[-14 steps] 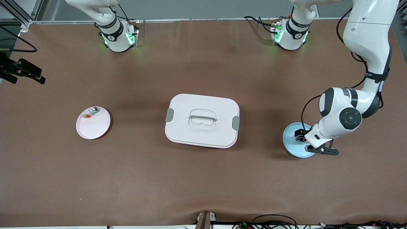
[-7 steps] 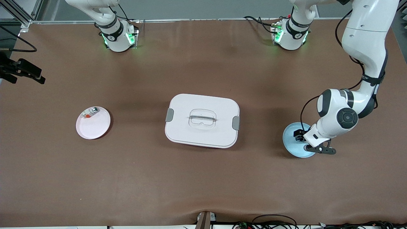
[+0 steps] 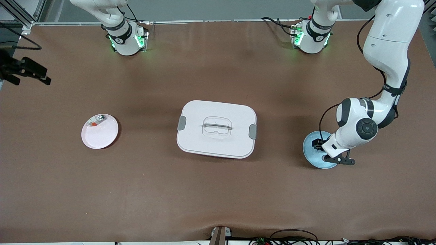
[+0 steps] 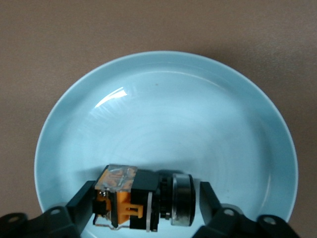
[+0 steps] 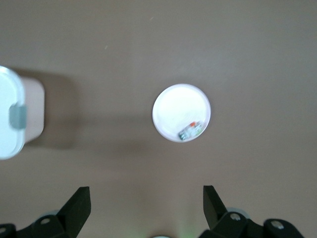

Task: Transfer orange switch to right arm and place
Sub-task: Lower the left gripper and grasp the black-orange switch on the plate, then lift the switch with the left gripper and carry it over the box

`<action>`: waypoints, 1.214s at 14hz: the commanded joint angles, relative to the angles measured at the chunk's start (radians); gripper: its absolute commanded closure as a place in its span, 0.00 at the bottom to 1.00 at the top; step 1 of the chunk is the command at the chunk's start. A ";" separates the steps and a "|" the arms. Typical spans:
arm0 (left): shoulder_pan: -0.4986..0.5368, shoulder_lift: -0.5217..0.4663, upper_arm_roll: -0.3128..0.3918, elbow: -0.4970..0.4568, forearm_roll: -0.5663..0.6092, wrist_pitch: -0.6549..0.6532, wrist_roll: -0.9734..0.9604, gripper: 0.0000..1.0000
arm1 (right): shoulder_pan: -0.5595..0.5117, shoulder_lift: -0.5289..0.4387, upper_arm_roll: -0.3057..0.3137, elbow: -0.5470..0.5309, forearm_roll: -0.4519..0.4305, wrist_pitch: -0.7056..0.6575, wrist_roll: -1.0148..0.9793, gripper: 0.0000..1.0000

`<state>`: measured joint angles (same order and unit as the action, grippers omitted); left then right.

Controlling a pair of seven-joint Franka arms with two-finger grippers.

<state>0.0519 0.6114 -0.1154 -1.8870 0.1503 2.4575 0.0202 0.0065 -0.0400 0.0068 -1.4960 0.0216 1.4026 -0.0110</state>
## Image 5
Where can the white red green switch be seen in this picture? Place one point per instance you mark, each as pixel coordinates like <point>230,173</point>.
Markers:
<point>190,130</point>

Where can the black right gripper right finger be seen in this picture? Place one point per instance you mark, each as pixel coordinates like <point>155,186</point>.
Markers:
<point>230,223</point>

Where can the brown table mat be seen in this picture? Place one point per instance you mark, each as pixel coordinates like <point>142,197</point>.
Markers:
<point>223,49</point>

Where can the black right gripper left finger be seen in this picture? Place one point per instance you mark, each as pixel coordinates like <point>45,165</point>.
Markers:
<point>62,220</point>

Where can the pink round plate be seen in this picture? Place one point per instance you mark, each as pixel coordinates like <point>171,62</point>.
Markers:
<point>175,106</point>

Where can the white lunch box grey latches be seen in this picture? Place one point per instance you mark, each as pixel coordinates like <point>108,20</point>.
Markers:
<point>10,138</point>

